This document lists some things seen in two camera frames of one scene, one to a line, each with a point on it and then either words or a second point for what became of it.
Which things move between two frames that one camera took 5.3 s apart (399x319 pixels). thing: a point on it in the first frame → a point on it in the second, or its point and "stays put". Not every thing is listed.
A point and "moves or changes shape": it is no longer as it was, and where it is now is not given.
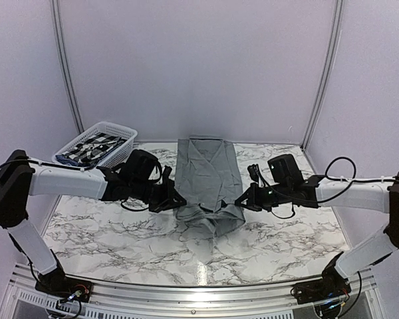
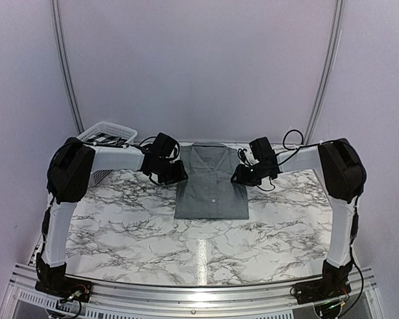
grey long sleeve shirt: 207,176 moves or changes shape
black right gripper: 253,203 → 241,177
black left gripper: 166,202 → 179,175
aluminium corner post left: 67,64 stays put
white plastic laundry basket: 119,155 stays put
